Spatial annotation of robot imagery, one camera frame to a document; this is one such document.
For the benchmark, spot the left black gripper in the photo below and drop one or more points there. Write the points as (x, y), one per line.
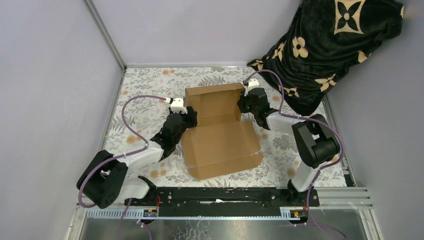
(191, 118)

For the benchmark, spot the brown cardboard box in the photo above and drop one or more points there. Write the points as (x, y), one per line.
(221, 143)

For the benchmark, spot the aluminium frame rail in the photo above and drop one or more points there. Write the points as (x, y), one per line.
(329, 197)

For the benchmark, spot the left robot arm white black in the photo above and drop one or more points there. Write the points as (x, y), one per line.
(104, 181)

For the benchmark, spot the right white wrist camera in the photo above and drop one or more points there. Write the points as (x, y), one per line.
(249, 85)

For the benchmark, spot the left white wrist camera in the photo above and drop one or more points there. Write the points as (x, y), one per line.
(177, 105)

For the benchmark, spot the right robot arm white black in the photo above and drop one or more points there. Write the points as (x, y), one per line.
(316, 143)

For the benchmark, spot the black floral blanket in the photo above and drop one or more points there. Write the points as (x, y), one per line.
(325, 39)

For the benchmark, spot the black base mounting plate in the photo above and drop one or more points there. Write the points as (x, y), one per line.
(221, 202)

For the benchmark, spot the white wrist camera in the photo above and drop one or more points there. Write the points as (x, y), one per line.
(249, 85)
(177, 105)

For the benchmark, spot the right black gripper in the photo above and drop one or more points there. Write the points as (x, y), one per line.
(242, 99)

